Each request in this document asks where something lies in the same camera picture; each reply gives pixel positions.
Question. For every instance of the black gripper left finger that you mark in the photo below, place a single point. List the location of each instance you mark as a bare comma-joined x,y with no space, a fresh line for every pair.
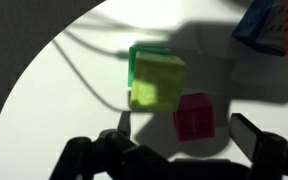
124,125

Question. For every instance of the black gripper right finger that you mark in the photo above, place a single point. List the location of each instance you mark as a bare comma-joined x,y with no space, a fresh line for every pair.
258,146

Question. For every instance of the yellow block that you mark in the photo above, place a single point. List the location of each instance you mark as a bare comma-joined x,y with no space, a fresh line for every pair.
157,81

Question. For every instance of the pink block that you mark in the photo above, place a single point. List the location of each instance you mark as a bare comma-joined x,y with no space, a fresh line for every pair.
194,118

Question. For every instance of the green block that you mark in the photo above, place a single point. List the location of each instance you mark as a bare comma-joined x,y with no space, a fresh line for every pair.
132,57

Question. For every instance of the gray block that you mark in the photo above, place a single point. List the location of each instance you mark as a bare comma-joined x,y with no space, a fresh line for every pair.
274,30

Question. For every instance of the blue block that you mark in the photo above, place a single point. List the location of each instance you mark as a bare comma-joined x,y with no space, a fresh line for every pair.
249,26

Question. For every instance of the white round table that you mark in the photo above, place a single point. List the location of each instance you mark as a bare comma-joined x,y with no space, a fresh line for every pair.
77,83

